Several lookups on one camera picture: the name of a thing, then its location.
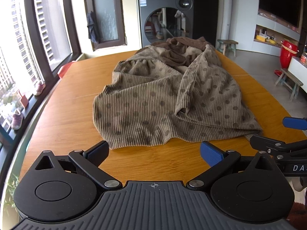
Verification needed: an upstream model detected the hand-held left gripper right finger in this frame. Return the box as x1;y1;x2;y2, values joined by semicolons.
186;141;276;191

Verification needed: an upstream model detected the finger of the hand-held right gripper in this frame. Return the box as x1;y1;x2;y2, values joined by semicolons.
249;135;292;154
282;117;307;131

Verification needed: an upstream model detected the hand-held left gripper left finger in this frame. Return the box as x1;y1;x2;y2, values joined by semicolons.
35;140;123;191

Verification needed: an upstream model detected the brown polka dot corduroy dress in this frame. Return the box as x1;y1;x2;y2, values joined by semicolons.
93;36;264;149

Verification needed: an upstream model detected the wooden bench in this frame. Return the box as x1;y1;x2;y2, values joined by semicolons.
275;68;304;101

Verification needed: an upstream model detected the white low cabinet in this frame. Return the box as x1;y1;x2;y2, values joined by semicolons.
288;57;307;82

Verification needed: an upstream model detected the red vase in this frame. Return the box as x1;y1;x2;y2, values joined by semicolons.
275;39;298;76

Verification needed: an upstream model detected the pink child shoe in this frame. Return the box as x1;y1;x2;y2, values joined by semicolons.
33;81;46;96
11;109;24;130

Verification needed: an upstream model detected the red chair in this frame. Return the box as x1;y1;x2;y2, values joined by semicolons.
58;62;76;79

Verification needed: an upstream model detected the red toy shovel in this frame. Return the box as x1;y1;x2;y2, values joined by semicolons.
17;90;29;109

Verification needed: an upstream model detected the green potted plant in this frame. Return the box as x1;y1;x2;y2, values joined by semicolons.
3;172;20;206

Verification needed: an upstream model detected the small wooden stool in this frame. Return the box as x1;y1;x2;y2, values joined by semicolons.
217;39;239;57

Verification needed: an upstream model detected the dark blue hanging cloth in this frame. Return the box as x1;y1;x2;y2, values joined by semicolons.
87;11;99;44

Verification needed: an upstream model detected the large brown-framed window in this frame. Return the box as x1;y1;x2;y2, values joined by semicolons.
0;0;83;146

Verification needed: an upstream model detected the frosted glass window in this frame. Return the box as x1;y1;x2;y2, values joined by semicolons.
84;0;127;51

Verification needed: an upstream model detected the grey front-load washing machine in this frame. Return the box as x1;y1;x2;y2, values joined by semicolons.
135;0;194;49

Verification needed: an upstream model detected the wall television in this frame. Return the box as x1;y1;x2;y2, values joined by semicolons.
259;0;302;28

